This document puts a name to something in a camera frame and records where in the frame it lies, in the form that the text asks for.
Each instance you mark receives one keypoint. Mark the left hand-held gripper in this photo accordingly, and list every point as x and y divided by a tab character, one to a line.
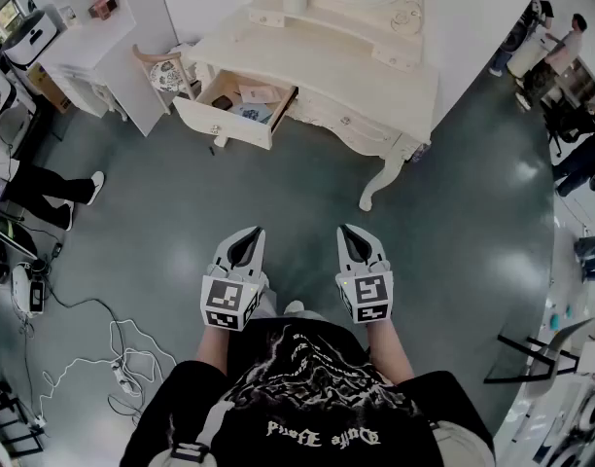
225	302

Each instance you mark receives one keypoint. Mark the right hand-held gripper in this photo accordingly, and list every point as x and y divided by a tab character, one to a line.
368	297

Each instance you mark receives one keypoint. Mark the cream white drawer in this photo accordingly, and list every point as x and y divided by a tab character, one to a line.
239	132

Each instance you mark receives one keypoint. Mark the person's left forearm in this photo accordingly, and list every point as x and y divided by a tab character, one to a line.
212	348

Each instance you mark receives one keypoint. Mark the person's right forearm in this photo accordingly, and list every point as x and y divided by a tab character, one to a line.
390	353

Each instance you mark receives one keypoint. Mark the cream white dressing table top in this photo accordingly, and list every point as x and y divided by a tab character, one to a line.
326	61

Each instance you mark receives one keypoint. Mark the person's white shoe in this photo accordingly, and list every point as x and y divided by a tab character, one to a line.
293	306

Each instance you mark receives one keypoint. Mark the blue patterned booklet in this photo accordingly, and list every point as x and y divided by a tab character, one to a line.
251	113

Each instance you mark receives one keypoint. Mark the small dark flat case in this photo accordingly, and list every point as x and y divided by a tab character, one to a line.
223	102

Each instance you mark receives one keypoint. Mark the person's black printed t-shirt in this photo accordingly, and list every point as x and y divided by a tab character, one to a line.
307	397

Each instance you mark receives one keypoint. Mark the white paper sheet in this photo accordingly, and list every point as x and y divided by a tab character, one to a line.
259	92

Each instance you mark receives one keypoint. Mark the white power strip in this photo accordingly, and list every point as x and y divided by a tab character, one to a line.
121	375

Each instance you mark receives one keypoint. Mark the wooden chair with patterned cushion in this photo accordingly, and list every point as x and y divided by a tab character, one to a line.
167	73

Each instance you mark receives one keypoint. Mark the white shelf unit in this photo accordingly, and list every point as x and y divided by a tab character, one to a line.
108	51

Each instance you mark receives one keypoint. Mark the brown cardboard box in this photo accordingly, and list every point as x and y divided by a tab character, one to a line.
49	88

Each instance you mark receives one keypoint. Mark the small pink brown box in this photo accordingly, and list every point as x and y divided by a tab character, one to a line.
103	8

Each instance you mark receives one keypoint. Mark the black metal stand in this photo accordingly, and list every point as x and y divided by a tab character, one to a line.
10	421

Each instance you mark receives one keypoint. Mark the white rounded appliance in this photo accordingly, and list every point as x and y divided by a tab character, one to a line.
30	37

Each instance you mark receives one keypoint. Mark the black frame chair grey seat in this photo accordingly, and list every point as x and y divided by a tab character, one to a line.
550	353

